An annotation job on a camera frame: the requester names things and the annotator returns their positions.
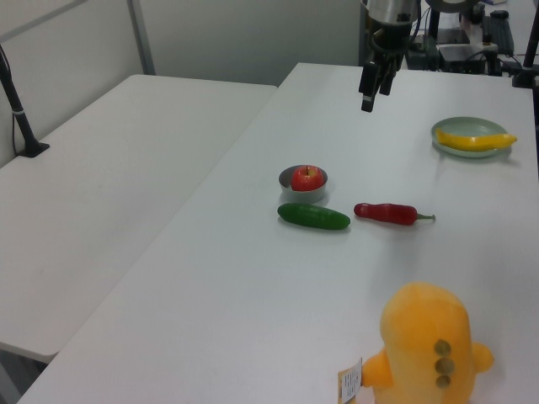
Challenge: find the pale green plate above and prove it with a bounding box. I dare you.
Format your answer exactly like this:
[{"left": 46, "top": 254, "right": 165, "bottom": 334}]
[{"left": 430, "top": 115, "right": 510, "bottom": 159}]

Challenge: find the grey metal partition post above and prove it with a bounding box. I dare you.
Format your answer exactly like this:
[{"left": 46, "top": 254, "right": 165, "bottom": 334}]
[{"left": 127, "top": 0, "right": 155, "bottom": 77}]

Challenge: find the black camera stand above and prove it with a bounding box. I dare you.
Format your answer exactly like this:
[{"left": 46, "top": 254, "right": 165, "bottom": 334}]
[
  {"left": 0, "top": 41, "right": 51, "bottom": 159},
  {"left": 511, "top": 23, "right": 539, "bottom": 89}
]

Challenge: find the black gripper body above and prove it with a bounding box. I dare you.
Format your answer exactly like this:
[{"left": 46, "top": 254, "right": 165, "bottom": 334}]
[{"left": 368, "top": 24, "right": 413, "bottom": 83}]

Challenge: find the grey metal bowl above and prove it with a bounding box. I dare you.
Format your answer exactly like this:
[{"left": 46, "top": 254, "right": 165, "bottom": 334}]
[{"left": 277, "top": 164, "right": 330, "bottom": 205}]

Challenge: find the red chili pepper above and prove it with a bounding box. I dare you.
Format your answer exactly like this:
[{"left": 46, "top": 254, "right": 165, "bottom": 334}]
[{"left": 353, "top": 202, "right": 437, "bottom": 227}]

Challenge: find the white paper tag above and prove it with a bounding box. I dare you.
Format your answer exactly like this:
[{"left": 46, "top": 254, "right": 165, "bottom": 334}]
[{"left": 336, "top": 357, "right": 364, "bottom": 403}]

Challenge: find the yellow banana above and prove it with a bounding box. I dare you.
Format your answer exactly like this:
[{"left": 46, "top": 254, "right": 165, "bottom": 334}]
[{"left": 435, "top": 128, "right": 518, "bottom": 153}]

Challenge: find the white folding table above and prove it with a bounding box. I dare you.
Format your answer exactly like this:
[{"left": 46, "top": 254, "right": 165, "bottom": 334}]
[{"left": 0, "top": 74, "right": 279, "bottom": 365}]

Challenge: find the red apple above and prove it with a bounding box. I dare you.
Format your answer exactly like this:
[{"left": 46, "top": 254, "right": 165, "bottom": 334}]
[{"left": 291, "top": 165, "right": 326, "bottom": 193}]

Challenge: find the orange plush toy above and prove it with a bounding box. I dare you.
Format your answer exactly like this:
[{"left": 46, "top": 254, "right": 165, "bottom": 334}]
[{"left": 361, "top": 280, "right": 496, "bottom": 404}]

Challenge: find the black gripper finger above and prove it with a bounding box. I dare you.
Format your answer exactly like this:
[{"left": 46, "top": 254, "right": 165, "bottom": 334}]
[
  {"left": 378, "top": 69, "right": 397, "bottom": 98},
  {"left": 359, "top": 61, "right": 379, "bottom": 114}
]

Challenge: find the green cucumber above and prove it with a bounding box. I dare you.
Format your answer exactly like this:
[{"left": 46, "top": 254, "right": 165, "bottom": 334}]
[{"left": 276, "top": 202, "right": 351, "bottom": 231}]

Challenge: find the black electronic equipment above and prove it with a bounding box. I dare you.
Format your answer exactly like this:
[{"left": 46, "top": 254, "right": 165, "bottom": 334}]
[{"left": 420, "top": 8, "right": 517, "bottom": 77}]

